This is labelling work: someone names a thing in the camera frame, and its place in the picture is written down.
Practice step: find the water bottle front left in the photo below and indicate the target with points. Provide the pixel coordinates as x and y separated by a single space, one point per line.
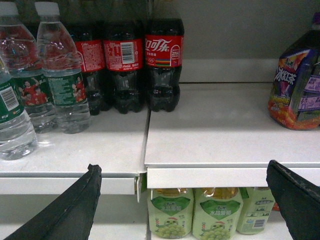
17 135

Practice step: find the cola bottle barcode label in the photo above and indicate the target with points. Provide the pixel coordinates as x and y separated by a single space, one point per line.
123 48

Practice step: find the white right shelf board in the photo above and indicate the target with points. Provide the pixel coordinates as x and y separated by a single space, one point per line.
221 135

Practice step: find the water bottle white cap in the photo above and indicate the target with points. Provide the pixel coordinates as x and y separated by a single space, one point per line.
19 50

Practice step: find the purple iced tea bottle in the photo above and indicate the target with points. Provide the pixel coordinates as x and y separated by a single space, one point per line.
294 100

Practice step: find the white shelf board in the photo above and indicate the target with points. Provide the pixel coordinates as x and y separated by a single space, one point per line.
116 142
221 135

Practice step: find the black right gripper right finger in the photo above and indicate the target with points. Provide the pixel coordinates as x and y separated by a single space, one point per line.
298 200

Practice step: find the green grape drink bottle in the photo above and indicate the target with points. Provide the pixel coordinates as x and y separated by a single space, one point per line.
257 206
216 212
170 212

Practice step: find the cola bottle left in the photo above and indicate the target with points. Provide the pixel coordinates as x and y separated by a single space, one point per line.
93 66

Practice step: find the water bottle green label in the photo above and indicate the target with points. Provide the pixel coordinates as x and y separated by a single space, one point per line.
61 66

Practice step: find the cola bottle red logo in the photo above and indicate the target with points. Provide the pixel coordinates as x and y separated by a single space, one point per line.
164 43

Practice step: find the white left shelf board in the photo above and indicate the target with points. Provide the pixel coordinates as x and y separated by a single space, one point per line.
116 142

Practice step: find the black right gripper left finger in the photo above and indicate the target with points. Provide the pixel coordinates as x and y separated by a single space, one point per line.
68 217

